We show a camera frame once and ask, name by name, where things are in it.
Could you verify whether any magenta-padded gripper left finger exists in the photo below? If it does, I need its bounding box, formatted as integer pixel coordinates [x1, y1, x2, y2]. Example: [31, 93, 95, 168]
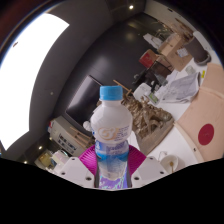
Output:
[53, 145, 99, 189]

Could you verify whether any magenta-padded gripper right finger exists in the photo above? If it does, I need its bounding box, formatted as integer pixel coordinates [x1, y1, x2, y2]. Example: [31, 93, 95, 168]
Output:
[125, 145, 170, 188]

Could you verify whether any blue-capped plastic drink bottle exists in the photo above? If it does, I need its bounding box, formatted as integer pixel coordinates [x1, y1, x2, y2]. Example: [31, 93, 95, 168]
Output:
[89, 85, 134, 188]

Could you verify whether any wooden easel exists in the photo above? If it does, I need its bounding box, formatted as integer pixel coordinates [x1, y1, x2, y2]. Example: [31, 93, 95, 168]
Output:
[112, 79, 134, 98]
[69, 125, 94, 148]

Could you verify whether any white plaster bust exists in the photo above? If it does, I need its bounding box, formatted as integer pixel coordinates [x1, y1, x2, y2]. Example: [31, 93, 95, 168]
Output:
[82, 120, 94, 133]

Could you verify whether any brown sculpture on board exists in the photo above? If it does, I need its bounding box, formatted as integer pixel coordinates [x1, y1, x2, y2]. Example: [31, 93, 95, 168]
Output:
[124, 94, 175, 156]

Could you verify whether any small green-label bottle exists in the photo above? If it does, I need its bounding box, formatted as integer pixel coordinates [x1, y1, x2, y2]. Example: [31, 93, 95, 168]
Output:
[148, 89, 161, 106]

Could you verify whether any white chair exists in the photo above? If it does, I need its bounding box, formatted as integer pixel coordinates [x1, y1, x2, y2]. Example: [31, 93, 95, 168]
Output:
[133, 82, 153, 99]

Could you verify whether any flat round red coaster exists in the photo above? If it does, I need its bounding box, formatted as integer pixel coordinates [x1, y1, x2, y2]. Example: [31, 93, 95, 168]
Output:
[197, 123, 215, 146]

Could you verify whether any folded newspaper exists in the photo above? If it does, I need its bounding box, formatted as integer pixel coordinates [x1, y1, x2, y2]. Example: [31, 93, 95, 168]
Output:
[159, 71, 201, 104]

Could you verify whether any red box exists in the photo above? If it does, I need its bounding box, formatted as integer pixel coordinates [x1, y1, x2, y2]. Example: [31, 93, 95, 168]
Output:
[138, 49, 159, 69]

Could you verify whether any small pale cup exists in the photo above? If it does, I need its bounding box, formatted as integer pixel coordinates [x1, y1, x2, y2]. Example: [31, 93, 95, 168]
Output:
[185, 64, 198, 76]

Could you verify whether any cardboard box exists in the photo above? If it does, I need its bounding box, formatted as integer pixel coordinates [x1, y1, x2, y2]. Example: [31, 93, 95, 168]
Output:
[158, 33, 194, 73]

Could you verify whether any black wall screen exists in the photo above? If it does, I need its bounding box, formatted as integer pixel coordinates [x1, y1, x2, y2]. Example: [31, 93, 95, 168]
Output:
[64, 74, 104, 128]

